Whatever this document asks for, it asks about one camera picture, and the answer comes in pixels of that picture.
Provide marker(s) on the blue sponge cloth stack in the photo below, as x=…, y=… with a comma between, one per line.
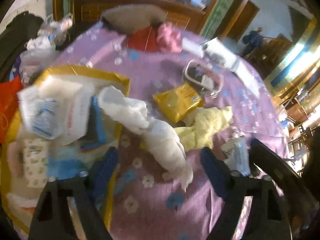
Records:
x=95, y=135

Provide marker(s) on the white rectangular box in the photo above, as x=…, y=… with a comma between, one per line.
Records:
x=191, y=47

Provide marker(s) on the white fuzzy cloth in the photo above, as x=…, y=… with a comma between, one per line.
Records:
x=159, y=137

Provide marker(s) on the pink plush cloth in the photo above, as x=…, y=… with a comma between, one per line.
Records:
x=168, y=39

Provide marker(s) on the person in dark clothes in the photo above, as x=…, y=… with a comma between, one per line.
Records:
x=252, y=40

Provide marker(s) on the silver foil packet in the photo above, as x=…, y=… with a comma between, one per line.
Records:
x=237, y=158

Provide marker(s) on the yellow fuzzy cloth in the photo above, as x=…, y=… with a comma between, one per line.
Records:
x=207, y=122

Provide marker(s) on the brown fuzzy cushion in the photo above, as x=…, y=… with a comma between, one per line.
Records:
x=128, y=19

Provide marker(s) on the yellow snack packet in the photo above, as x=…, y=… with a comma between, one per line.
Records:
x=176, y=103

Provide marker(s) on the lemon print tissue pack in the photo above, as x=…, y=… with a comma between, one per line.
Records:
x=35, y=153

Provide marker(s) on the clear plastic bags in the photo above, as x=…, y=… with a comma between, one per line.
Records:
x=41, y=52

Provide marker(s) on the white paper sheets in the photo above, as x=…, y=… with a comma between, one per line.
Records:
x=233, y=63

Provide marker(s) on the red cloth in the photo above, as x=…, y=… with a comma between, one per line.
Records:
x=144, y=40

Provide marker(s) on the clear plastic container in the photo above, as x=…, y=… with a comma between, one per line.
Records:
x=203, y=79

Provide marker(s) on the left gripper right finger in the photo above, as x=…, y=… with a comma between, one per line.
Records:
x=224, y=185

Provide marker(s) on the blue print wipes packet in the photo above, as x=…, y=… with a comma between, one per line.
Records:
x=39, y=115

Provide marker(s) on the white bag red text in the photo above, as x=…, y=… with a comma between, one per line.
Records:
x=74, y=97

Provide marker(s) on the red gift bag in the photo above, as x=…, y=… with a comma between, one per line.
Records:
x=8, y=104

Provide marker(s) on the black leather sofa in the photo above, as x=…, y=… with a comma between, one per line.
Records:
x=13, y=39

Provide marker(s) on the blue fuzzy cloth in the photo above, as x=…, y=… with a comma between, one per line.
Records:
x=64, y=163

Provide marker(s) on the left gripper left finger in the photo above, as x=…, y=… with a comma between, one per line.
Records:
x=91, y=189

